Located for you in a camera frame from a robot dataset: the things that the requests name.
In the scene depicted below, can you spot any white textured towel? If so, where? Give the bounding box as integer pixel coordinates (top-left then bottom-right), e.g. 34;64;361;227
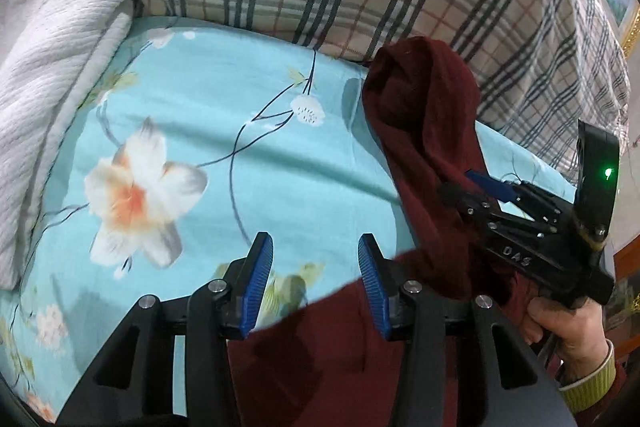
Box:
0;0;137;288

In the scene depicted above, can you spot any person's right hand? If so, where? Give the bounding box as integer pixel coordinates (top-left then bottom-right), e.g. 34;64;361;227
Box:
527;294;614;383

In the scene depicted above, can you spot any dark red sweater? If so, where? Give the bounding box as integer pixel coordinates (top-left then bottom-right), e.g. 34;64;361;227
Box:
225;36;533;427

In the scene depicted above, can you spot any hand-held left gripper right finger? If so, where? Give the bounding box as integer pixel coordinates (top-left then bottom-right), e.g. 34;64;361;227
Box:
357;233;576;427

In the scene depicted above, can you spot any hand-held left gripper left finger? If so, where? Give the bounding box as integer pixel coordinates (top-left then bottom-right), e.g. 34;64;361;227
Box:
55;232;275;427

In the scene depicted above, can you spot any person's right forearm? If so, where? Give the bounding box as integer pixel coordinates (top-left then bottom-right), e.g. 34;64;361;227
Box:
557;339;638;427

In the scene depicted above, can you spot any blue floral bed sheet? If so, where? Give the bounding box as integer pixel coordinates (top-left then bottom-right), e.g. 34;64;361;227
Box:
0;17;576;423

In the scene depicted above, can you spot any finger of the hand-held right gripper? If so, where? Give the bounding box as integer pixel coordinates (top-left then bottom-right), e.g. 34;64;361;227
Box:
465;169;564;224
438;181;569;249

